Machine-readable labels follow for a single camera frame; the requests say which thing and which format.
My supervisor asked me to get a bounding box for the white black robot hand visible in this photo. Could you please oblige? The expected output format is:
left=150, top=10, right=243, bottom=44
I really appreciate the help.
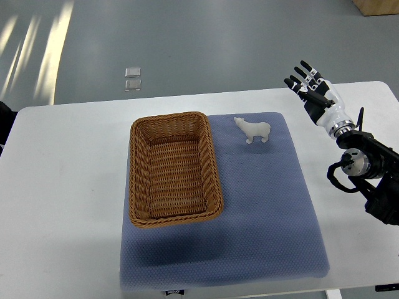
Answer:
left=284, top=60, right=355, bottom=140

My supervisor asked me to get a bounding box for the white toy bear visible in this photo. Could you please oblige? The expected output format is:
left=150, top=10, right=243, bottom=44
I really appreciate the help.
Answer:
left=234, top=117, right=271, bottom=144

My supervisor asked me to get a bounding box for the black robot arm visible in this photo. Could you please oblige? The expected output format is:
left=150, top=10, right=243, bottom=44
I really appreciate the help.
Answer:
left=327, top=108, right=398, bottom=225

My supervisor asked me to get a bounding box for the brown wicker basket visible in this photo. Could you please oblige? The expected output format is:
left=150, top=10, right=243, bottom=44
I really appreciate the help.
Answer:
left=128, top=112, right=224, bottom=229

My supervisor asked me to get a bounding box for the wooden box corner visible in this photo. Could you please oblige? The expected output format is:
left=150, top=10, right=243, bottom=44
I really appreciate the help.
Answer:
left=352, top=0, right=398, bottom=16

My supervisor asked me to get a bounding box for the blue textured mat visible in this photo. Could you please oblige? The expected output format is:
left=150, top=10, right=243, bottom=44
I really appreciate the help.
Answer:
left=120, top=112, right=329, bottom=292

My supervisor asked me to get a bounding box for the lower metal floor plate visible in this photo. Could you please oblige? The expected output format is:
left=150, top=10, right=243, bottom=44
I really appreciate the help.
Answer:
left=125, top=78, right=142, bottom=91

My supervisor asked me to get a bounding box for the metal floor plate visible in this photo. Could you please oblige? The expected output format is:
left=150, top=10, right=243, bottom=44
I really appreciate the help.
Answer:
left=125, top=67, right=141, bottom=78
left=125, top=78, right=142, bottom=91

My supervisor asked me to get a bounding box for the upper metal floor plate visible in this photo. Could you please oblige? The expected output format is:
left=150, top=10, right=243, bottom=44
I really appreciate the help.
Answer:
left=125, top=67, right=141, bottom=78

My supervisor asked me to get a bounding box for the black table control panel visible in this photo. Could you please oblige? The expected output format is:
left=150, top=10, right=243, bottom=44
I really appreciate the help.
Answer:
left=375, top=283, right=399, bottom=292

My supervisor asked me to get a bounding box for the black label under table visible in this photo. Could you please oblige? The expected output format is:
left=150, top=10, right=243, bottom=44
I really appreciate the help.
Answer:
left=165, top=290, right=185, bottom=296

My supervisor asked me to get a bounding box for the black object at left edge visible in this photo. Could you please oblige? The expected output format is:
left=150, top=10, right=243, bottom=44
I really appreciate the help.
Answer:
left=0, top=102, right=18, bottom=154

